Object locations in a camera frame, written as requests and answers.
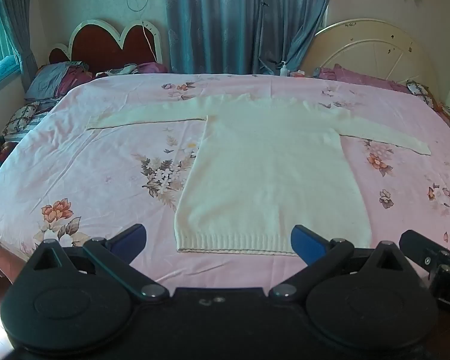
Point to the pile of colourful clothes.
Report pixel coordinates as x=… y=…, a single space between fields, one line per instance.
x=47 y=80

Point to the pink pillow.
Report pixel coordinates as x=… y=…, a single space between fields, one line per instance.
x=356 y=75

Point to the white knit sweater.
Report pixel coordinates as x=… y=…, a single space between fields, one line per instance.
x=270 y=165

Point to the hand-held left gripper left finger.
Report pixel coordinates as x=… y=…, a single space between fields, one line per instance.
x=129 y=237

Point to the pink floral bedsheet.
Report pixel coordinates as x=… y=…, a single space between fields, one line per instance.
x=97 y=165

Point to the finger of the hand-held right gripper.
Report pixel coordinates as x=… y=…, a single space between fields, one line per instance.
x=419 y=245

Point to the white pump bottle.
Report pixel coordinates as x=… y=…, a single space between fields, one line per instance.
x=284 y=70

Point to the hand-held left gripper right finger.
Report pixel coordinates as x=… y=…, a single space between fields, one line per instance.
x=305 y=242

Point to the orange packet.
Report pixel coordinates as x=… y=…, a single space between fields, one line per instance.
x=297 y=73

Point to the red heart-shaped headboard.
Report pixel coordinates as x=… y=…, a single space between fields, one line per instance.
x=101 y=47

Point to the checkered pillow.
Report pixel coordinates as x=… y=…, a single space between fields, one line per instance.
x=21 y=118
x=421 y=92

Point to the purple blanket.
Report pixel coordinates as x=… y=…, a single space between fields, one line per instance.
x=152 y=67

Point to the blue window curtain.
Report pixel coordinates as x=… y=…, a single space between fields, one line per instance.
x=17 y=15

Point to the cream round headboard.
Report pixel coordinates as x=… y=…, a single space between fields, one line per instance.
x=363 y=50

